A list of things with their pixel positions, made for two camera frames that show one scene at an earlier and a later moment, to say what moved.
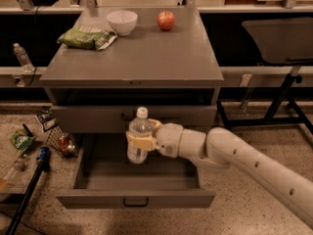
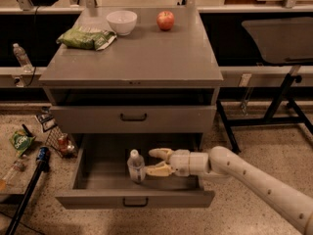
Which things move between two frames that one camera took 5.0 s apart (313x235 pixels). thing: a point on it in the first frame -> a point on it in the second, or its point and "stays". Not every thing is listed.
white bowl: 122,22 stays
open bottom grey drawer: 105,179 stays
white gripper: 169,139 -> 180,163
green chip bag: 87,37 stays
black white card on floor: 48,120 stays
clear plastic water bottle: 140,125 -> 136,164
